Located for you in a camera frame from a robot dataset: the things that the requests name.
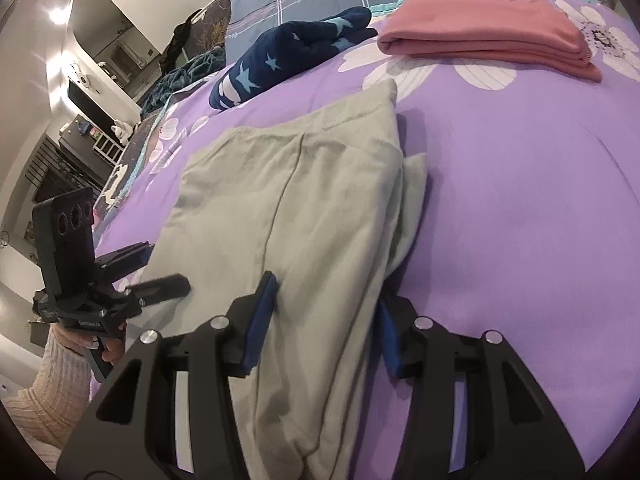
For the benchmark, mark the dark floral teal-trim blanket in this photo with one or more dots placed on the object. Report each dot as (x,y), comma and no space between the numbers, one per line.
(209,29)

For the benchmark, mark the black dresser shelf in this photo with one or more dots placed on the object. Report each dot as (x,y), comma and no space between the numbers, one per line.
(83,155)

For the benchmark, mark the grey-beige cloth garment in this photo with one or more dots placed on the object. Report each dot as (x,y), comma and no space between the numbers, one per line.
(330,205)

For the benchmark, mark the arched wall mirror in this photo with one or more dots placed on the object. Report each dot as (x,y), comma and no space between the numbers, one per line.
(116,45)

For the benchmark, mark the navy star fuzzy garment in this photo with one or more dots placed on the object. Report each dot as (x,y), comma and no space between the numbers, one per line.
(288,50)

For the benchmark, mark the phone camera on gripper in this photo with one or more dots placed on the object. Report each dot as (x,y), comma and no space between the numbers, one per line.
(63,235)

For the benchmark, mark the black garment at headboard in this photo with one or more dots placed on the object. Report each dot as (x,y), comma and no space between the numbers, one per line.
(179,38)

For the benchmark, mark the pink folded garment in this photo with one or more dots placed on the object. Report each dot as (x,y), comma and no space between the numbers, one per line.
(511,31)

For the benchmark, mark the cream knit left sleeve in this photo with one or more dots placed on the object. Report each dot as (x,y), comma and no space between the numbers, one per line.
(47,412)

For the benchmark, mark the purple floral bed sheet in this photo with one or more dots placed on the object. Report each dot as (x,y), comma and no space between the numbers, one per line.
(532,222)

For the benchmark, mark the teal fuzzy blanket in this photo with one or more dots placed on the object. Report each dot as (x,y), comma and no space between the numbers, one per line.
(202,65)

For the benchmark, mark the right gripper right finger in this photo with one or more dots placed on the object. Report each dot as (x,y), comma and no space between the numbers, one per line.
(476,410)

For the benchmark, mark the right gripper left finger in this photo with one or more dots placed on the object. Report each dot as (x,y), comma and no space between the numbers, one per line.
(128,430)

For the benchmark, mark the left hand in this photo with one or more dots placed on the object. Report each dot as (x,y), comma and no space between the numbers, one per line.
(113,351)

